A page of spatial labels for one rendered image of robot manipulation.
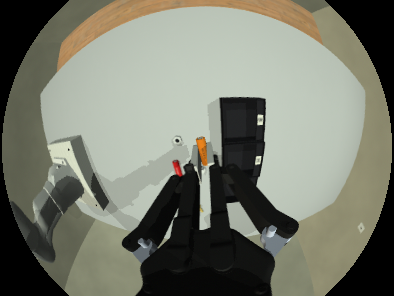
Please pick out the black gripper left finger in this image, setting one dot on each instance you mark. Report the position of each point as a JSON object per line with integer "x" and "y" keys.
{"x": 158, "y": 218}

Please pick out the black open-top bin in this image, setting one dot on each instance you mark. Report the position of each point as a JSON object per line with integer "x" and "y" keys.
{"x": 238, "y": 130}

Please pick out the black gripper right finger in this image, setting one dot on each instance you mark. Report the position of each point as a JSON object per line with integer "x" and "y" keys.
{"x": 275, "y": 227}

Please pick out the orange cylinder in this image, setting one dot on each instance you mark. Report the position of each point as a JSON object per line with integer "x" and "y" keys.
{"x": 201, "y": 143}

